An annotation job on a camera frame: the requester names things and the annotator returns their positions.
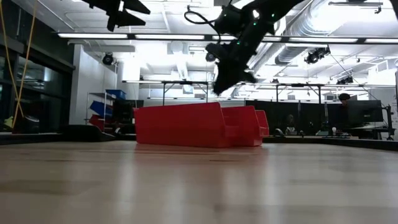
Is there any person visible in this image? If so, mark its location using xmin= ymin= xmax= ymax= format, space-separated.
xmin=336 ymin=92 xmax=353 ymax=133
xmin=284 ymin=114 xmax=297 ymax=135

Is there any blue shelf bin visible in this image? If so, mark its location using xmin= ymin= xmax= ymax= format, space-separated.
xmin=89 ymin=100 xmax=114 ymax=119
xmin=105 ymin=89 xmax=127 ymax=101

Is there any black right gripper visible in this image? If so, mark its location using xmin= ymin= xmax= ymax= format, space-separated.
xmin=212 ymin=42 xmax=259 ymax=96

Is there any black aluminium rig frame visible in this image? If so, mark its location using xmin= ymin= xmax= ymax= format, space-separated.
xmin=0 ymin=132 xmax=398 ymax=152

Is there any red plastic storage bin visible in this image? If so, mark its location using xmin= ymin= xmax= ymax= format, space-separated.
xmin=220 ymin=105 xmax=271 ymax=147
xmin=134 ymin=101 xmax=233 ymax=149

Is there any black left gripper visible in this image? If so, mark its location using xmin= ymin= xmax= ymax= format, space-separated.
xmin=81 ymin=0 xmax=152 ymax=32

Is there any black metal station frame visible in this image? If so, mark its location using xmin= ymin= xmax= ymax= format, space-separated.
xmin=242 ymin=81 xmax=398 ymax=105
xmin=122 ymin=80 xmax=244 ymax=104

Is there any yellow cable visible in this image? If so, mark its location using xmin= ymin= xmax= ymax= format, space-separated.
xmin=0 ymin=0 xmax=37 ymax=128

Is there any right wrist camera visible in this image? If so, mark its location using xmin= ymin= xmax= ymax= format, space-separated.
xmin=204 ymin=42 xmax=225 ymax=60

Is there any metal shelf rack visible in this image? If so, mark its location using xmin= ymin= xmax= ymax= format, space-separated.
xmin=85 ymin=91 xmax=108 ymax=126

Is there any black desk calculator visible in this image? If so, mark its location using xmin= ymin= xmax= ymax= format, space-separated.
xmin=60 ymin=124 xmax=116 ymax=142

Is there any black ceiling spotlight cluster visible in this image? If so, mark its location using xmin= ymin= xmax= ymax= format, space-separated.
xmin=303 ymin=45 xmax=331 ymax=65

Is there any black ceiling track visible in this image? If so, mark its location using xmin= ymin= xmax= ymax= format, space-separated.
xmin=328 ymin=1 xmax=384 ymax=15

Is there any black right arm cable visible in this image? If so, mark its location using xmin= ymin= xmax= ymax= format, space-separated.
xmin=183 ymin=11 xmax=222 ymax=43

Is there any red shelf bin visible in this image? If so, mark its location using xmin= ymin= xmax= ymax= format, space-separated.
xmin=88 ymin=114 xmax=107 ymax=132

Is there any silver ventilation duct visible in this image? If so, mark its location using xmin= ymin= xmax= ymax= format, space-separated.
xmin=275 ymin=0 xmax=330 ymax=65

